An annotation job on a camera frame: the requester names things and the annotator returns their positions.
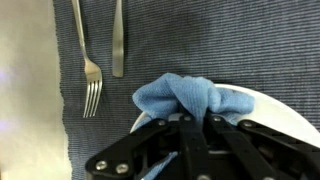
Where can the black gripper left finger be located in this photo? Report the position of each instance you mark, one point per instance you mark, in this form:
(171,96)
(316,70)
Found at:
(133,146)

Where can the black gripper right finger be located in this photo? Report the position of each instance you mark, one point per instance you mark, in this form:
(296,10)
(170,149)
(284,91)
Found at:
(260,150)

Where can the white round plate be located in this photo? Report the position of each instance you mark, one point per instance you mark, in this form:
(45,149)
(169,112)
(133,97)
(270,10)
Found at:
(283,113)

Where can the silver spoon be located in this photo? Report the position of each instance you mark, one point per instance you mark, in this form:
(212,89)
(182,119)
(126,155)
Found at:
(118,50)

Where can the dark blue woven placemat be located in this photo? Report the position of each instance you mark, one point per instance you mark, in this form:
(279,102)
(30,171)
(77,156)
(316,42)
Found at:
(200,40)

